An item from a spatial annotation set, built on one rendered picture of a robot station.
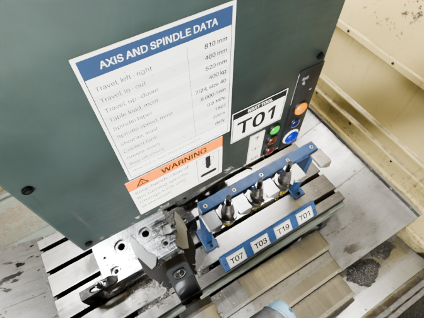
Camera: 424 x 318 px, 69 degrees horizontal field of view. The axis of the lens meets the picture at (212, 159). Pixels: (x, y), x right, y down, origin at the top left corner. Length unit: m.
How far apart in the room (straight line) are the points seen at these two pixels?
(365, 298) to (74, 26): 1.52
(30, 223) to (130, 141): 1.58
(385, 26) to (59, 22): 1.17
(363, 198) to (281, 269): 0.51
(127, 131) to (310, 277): 1.24
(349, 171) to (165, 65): 1.39
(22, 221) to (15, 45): 1.72
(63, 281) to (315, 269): 1.03
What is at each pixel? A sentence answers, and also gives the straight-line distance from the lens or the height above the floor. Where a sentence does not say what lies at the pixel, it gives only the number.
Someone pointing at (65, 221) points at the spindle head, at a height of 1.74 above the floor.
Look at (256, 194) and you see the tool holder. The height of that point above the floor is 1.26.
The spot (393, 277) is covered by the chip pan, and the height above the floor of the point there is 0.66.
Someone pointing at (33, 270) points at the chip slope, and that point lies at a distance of 1.73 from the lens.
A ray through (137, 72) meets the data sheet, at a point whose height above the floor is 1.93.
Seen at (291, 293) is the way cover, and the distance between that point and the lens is 1.44.
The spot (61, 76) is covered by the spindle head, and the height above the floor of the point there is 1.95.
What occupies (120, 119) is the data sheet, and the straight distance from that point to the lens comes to 0.34.
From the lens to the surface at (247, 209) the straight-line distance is 1.00.
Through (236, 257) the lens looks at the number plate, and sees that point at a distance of 1.23.
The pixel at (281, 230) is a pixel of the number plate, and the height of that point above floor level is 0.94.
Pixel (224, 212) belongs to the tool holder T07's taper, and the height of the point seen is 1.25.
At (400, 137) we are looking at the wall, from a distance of 1.45.
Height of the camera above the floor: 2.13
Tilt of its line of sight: 58 degrees down
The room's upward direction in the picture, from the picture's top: 2 degrees counter-clockwise
